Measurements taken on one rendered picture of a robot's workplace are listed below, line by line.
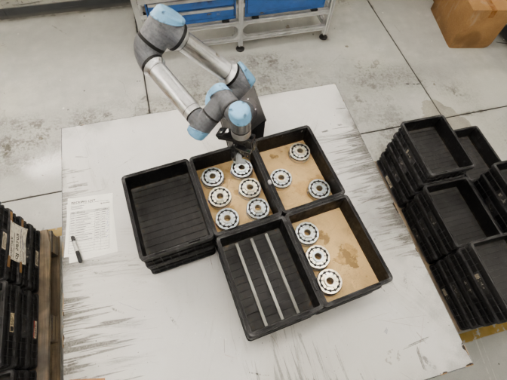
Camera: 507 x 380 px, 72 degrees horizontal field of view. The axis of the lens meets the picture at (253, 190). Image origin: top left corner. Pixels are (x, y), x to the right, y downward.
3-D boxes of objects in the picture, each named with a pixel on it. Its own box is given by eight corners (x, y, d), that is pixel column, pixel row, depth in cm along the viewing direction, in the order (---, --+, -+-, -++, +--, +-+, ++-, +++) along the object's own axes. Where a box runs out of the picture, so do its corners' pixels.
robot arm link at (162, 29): (233, 93, 173) (134, 26, 135) (253, 69, 167) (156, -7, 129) (241, 106, 165) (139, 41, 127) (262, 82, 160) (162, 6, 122)
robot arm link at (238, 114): (241, 94, 119) (256, 111, 116) (242, 112, 129) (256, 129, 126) (222, 105, 117) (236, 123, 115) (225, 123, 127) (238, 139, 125)
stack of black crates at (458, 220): (399, 209, 237) (422, 185, 208) (437, 200, 242) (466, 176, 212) (427, 265, 220) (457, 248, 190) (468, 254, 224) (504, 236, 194)
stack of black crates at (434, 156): (374, 161, 255) (400, 121, 216) (411, 154, 260) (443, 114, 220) (398, 209, 237) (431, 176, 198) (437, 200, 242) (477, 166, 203)
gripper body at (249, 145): (249, 160, 140) (249, 146, 129) (230, 153, 141) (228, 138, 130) (257, 145, 142) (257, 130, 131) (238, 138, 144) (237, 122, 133)
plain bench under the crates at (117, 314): (103, 188, 251) (61, 127, 189) (312, 148, 276) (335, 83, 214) (122, 455, 179) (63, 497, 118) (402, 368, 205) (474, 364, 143)
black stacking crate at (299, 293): (216, 246, 150) (215, 237, 140) (280, 225, 156) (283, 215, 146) (248, 340, 133) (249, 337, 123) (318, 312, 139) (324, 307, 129)
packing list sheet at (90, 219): (63, 200, 169) (62, 199, 169) (112, 190, 173) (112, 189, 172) (64, 264, 154) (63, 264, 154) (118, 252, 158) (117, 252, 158)
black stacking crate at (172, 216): (128, 189, 161) (121, 177, 151) (190, 171, 167) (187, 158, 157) (147, 269, 144) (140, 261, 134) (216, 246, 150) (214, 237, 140)
